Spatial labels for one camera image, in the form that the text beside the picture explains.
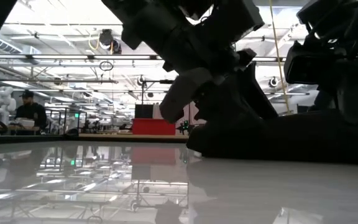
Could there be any long yellow hanging cable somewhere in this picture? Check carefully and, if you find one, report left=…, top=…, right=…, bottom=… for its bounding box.
left=268, top=0, right=291, bottom=115

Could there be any person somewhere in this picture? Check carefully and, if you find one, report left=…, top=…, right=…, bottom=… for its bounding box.
left=14, top=89, right=48, bottom=135

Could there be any black stand frame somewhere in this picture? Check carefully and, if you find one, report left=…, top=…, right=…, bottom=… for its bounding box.
left=140, top=79, right=175, bottom=106

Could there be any black square panel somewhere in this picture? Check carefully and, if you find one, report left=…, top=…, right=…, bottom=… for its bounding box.
left=134, top=103, right=155, bottom=119

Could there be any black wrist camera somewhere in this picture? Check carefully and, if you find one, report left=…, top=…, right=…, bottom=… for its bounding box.
left=296, top=0, right=354, bottom=38
left=194, top=0, right=265, bottom=43

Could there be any small black robot green light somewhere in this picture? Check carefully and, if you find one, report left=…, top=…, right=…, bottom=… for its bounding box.
left=177, top=120, right=195, bottom=135

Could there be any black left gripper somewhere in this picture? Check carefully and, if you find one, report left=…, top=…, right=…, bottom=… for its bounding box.
left=159, top=18, right=279, bottom=126

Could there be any white humanoid robot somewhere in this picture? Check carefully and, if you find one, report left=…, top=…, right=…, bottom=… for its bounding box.
left=0, top=86, right=17, bottom=125

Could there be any black ceiling cable reel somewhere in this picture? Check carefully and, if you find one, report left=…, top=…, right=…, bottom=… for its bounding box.
left=99, top=29, right=123, bottom=55

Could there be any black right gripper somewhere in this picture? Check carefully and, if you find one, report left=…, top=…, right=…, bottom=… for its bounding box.
left=283, top=34, right=358, bottom=125

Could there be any red bin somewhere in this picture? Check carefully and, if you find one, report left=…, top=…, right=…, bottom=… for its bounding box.
left=132, top=118, right=177, bottom=136

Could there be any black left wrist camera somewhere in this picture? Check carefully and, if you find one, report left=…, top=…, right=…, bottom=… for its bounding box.
left=194, top=0, right=265, bottom=43

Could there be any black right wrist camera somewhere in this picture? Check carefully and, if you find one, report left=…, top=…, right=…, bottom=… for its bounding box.
left=296, top=0, right=354, bottom=38

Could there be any black frame enclosure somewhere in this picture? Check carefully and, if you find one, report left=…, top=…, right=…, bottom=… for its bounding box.
left=32, top=106, right=81, bottom=135

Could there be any black towel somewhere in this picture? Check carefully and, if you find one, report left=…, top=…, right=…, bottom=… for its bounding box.
left=186, top=110, right=358, bottom=166

